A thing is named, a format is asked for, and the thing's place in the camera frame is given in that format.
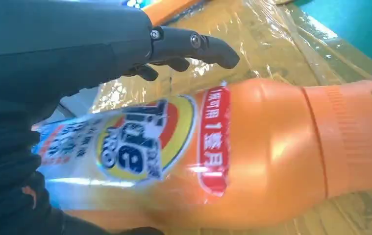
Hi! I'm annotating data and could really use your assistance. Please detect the yellow taped sheet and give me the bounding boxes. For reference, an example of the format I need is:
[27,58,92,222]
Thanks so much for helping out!
[88,0,372,235]

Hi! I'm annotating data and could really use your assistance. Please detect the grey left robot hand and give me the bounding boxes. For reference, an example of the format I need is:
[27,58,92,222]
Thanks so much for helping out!
[0,0,240,235]

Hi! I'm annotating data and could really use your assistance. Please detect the orange detergent bottle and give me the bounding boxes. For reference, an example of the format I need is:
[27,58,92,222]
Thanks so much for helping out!
[31,77,372,233]
[122,0,202,26]

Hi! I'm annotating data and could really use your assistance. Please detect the green table mat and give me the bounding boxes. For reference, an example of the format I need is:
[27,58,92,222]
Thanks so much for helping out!
[291,0,372,69]

